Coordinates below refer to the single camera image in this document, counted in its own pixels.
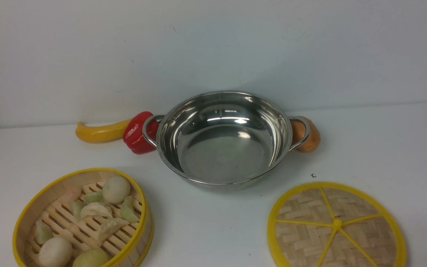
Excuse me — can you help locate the bamboo steamer lid yellow rim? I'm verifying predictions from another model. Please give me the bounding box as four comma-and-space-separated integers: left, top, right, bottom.
267, 181, 408, 267

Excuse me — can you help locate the white bun lower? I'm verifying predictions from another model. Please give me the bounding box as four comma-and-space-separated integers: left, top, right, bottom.
39, 237, 73, 267

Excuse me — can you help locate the green dumpling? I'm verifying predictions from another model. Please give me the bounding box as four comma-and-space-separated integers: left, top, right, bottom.
120, 195, 140, 224
36, 220, 54, 245

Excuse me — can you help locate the yellowish green bun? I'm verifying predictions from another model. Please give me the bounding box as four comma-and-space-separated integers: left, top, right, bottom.
72, 247, 110, 267

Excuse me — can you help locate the beige dumpling lower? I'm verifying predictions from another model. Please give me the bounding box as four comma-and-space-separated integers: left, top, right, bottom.
96, 218, 130, 247

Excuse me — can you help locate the red toy bell pepper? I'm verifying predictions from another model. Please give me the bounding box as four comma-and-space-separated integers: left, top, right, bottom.
122, 111, 156, 154

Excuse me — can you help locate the green dumpling left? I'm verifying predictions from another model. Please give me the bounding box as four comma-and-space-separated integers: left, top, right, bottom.
36, 220, 54, 245

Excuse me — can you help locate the white bun upper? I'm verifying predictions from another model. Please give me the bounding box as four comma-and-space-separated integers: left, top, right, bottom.
102, 176, 131, 204

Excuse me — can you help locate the yellow toy banana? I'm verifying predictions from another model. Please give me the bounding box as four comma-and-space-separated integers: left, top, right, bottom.
75, 119, 131, 144

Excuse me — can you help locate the green dumpling right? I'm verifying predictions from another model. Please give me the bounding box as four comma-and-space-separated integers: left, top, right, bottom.
120, 195, 140, 224

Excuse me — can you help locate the bamboo steamer basket yellow rim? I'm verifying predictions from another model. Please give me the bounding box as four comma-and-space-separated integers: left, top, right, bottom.
12, 168, 154, 267

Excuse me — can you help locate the white dumpling centre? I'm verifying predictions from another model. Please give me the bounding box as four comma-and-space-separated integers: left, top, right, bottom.
80, 202, 113, 219

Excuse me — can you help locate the orange toy potato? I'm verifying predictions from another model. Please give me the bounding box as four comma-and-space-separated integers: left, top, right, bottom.
290, 116, 321, 153

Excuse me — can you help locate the stainless steel pot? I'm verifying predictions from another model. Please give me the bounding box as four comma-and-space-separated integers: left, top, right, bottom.
142, 90, 311, 191

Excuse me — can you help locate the white bun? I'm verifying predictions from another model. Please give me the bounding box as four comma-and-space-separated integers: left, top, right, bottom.
102, 176, 131, 204
39, 237, 73, 267

